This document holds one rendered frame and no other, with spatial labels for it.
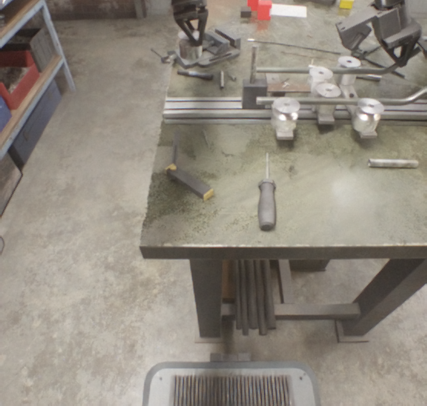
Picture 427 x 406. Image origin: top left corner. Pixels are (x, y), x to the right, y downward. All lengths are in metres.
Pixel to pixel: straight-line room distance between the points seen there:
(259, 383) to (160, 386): 0.29
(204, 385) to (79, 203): 1.16
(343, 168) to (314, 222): 0.15
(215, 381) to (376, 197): 0.71
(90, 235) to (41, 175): 0.57
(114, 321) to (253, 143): 1.01
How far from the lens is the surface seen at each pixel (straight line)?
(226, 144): 0.67
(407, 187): 0.68
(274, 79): 0.80
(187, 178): 0.58
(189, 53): 0.74
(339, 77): 0.82
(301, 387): 1.10
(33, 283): 1.66
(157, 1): 3.86
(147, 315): 1.42
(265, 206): 0.53
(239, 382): 1.07
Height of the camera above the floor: 1.32
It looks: 50 degrees down
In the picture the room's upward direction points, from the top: 1 degrees counter-clockwise
